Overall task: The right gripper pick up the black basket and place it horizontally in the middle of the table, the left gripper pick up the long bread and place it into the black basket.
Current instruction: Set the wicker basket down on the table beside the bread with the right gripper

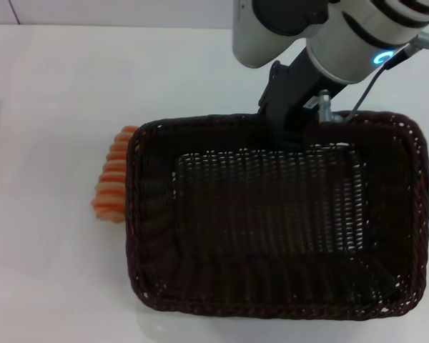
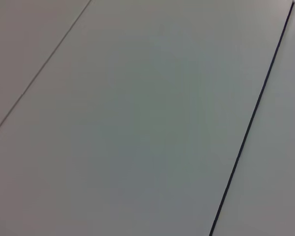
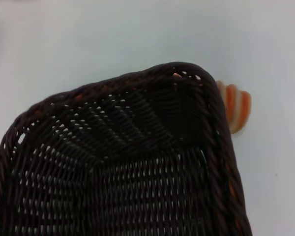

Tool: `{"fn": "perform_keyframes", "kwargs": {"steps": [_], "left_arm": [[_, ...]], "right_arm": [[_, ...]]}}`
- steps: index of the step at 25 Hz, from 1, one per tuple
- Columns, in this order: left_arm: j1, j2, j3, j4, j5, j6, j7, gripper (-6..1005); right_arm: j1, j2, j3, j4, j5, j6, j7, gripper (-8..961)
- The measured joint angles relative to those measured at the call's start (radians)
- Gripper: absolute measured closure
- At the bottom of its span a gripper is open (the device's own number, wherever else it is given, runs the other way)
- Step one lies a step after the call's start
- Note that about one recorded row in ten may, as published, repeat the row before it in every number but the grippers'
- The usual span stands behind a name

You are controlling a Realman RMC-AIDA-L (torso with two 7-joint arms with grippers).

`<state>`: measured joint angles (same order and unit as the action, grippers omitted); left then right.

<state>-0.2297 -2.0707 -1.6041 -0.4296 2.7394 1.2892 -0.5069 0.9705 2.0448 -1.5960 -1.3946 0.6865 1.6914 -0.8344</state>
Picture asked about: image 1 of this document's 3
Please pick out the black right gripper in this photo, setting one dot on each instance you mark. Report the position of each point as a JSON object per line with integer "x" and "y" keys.
{"x": 293, "y": 96}

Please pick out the dark brown woven basket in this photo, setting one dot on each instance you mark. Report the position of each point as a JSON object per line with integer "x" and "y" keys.
{"x": 271, "y": 214}

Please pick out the orange striped bread loaf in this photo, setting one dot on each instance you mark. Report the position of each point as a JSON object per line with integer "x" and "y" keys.
{"x": 109, "y": 186}

